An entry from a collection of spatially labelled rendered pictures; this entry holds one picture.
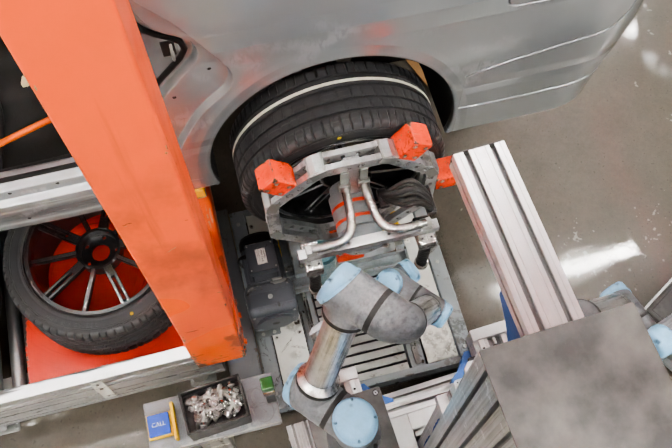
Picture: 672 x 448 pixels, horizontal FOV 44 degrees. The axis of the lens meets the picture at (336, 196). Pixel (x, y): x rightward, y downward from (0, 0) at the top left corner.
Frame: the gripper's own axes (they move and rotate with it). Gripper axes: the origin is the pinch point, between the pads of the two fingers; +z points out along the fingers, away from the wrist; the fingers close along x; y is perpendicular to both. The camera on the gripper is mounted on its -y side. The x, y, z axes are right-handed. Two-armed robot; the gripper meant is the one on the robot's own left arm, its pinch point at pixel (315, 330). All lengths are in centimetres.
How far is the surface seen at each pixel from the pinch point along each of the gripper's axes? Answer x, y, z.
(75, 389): 13, -33, 89
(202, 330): -18.5, -17.0, 22.0
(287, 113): -12, -54, -33
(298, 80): -9, -61, -41
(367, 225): 6.3, -17.0, -29.7
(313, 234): 26.9, -29.0, -8.3
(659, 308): 86, 57, -83
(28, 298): 4, -66, 81
